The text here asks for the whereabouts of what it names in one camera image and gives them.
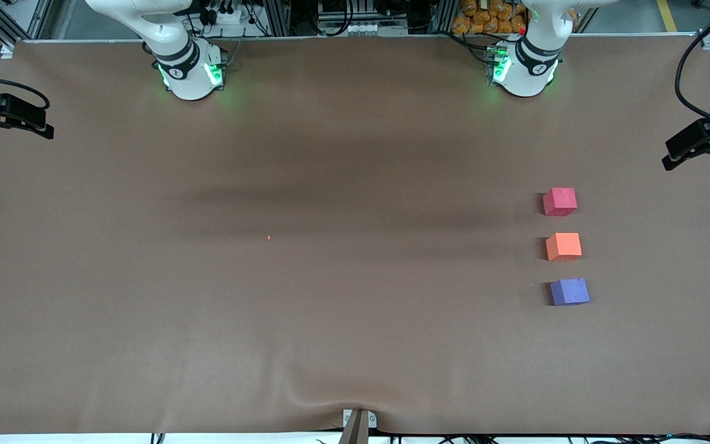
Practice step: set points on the orange foam block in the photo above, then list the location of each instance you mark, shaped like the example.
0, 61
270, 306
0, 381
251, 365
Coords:
563, 246

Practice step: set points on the red foam block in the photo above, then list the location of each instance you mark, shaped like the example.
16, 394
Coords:
559, 201

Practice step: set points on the purple foam block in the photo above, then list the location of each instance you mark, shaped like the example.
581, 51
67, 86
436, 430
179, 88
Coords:
569, 292

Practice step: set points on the orange packets pile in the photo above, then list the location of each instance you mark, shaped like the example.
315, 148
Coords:
484, 18

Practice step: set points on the brown table mat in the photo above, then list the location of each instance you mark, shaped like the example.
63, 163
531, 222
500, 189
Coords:
355, 185

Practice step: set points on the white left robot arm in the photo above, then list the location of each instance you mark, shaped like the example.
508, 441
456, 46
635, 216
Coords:
527, 77

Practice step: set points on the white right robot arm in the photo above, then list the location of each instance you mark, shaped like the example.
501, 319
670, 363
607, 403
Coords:
188, 80

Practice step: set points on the white power strip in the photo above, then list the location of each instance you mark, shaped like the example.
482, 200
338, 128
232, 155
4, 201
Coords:
225, 15

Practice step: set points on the white terminal block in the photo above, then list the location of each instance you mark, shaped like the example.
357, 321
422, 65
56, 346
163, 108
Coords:
373, 29

